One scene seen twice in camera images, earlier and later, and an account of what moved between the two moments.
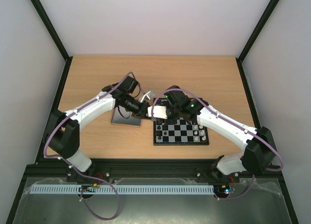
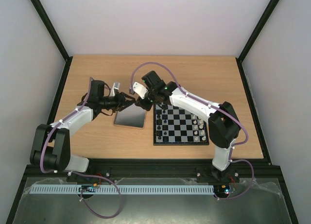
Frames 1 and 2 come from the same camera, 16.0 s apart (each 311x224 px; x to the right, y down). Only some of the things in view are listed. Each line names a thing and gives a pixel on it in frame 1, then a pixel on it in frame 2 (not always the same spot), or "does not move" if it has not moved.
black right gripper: (170, 111) to (145, 102)
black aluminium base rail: (146, 168) does not move
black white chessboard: (181, 132) does not move
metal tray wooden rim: (122, 117) does not move
